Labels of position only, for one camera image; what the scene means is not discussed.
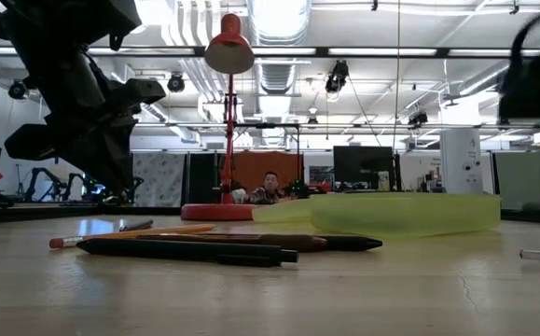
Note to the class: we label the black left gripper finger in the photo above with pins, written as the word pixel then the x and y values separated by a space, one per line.
pixel 118 158
pixel 93 165

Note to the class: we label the yellow pencil with red eraser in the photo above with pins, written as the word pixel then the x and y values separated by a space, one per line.
pixel 134 234

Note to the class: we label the yellow translucent supply box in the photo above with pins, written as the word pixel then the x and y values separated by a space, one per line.
pixel 405 214

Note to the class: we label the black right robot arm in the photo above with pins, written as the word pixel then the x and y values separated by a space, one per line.
pixel 537 88

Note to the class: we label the patterned white curtain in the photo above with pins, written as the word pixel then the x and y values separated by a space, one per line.
pixel 157 179

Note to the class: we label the black background robot arms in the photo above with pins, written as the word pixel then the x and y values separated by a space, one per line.
pixel 41 179

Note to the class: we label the orange partition panel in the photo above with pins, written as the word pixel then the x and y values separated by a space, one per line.
pixel 265 163

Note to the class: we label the person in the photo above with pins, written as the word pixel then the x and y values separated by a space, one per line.
pixel 269 184

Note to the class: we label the red desk lamp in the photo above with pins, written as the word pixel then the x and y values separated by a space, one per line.
pixel 229 51

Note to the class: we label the black computer monitor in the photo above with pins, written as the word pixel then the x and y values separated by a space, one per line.
pixel 363 165

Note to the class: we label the white cylinder device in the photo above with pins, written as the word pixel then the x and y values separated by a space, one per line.
pixel 461 161

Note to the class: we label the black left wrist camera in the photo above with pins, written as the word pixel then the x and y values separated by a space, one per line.
pixel 29 142

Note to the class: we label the black ceiling camera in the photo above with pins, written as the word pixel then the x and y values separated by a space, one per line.
pixel 175 83
pixel 337 77
pixel 17 89
pixel 418 118

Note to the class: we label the silver ventilation duct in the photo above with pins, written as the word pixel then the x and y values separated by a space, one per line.
pixel 279 23

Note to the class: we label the grey partition wall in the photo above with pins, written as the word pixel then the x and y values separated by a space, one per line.
pixel 521 179

